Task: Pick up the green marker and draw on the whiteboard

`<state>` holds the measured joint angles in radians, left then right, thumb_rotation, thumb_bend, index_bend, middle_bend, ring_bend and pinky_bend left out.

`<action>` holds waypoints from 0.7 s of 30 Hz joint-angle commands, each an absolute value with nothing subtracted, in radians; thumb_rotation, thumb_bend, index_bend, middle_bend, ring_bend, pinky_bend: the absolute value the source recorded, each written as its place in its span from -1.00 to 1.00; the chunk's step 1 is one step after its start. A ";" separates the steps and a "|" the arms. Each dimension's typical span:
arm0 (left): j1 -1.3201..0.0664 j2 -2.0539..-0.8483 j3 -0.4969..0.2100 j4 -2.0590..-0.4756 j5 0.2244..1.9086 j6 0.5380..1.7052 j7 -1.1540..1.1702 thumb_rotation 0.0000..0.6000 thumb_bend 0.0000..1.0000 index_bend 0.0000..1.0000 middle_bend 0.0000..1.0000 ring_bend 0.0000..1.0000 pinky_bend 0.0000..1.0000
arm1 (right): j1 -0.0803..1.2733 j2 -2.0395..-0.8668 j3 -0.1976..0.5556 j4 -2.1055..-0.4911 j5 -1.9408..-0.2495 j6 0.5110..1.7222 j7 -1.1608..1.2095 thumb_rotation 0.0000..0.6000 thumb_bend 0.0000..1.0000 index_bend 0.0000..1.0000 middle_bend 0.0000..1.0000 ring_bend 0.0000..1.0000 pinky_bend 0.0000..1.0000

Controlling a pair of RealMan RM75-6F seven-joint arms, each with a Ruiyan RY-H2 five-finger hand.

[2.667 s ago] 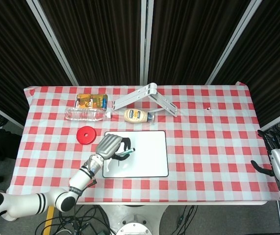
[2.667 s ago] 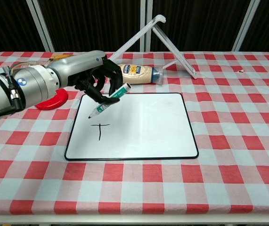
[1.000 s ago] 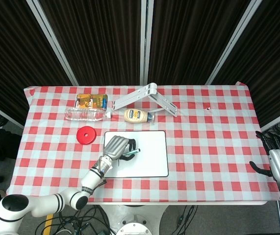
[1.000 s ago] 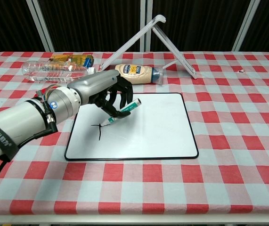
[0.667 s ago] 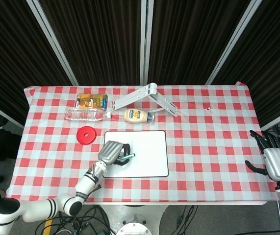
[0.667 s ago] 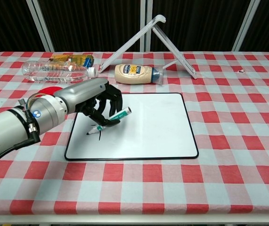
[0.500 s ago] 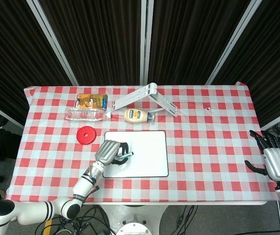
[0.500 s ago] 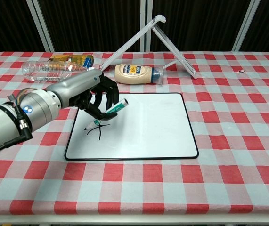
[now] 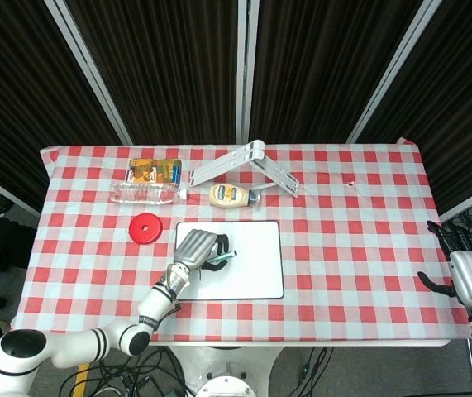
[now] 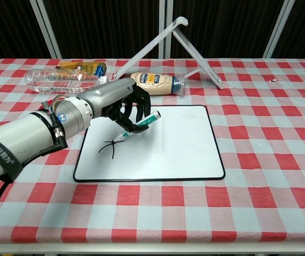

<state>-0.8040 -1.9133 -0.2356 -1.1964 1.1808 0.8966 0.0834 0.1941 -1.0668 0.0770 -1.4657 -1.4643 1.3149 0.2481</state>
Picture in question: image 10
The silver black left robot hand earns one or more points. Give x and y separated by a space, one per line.
109 93

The green whiteboard marker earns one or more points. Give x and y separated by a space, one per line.
153 116

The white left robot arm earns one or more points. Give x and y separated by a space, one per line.
21 133

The white dry-erase board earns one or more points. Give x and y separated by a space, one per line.
168 154

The yellow and blue snack packet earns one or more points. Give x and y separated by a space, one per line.
72 64

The mayonnaise squeeze bottle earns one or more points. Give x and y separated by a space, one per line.
157 85

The clear plastic water bottle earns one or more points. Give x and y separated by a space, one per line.
50 80

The white folding stand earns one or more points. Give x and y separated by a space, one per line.
152 44

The red white checkered tablecloth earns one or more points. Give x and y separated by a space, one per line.
248 160

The small paper scrap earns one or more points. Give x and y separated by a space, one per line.
273 80

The white slanted frame post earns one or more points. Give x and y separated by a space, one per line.
279 26
48 34

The white upright frame post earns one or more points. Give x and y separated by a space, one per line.
165 10

